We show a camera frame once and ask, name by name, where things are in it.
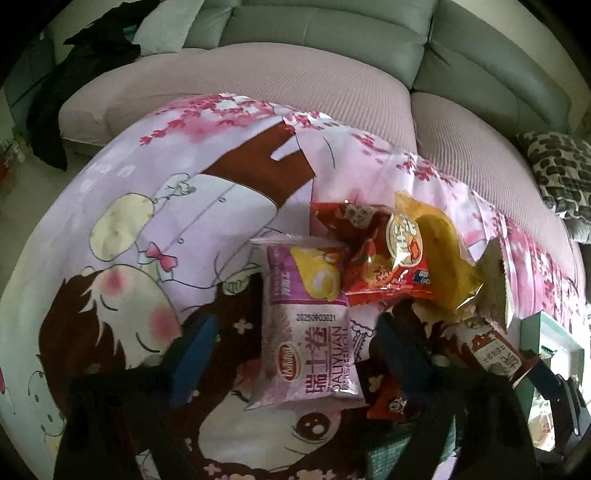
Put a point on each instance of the black clothing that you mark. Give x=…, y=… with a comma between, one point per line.
x=78, y=78

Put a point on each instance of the red round-logo snack packet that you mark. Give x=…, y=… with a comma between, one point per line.
x=383, y=267

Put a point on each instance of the red white-label snack packet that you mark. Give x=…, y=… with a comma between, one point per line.
x=494, y=350

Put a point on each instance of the pink cake roll packet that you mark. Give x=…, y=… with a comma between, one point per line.
x=304, y=332

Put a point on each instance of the black white patterned pillow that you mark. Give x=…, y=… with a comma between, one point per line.
x=561, y=166

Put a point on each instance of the dark green cabinet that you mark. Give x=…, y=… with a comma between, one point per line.
x=21, y=78

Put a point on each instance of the clear cream bun packet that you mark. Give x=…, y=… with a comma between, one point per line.
x=545, y=424

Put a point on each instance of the pink cartoon printed blanket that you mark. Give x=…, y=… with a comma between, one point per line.
x=138, y=194

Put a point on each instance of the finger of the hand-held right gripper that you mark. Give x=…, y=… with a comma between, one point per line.
x=545, y=379

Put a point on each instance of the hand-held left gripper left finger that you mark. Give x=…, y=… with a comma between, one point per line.
x=194, y=355

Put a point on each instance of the grey and pink sofa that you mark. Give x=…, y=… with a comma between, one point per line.
x=277, y=74

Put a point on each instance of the dark red snack packet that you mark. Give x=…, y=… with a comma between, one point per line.
x=334, y=219

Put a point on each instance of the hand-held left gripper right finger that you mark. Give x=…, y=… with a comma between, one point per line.
x=406, y=360

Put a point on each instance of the yellow clear cake packet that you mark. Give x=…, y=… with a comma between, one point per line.
x=443, y=249

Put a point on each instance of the grey pillow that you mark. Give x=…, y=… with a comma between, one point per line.
x=579, y=226

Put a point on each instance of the small red snack packet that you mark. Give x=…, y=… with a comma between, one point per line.
x=392, y=401

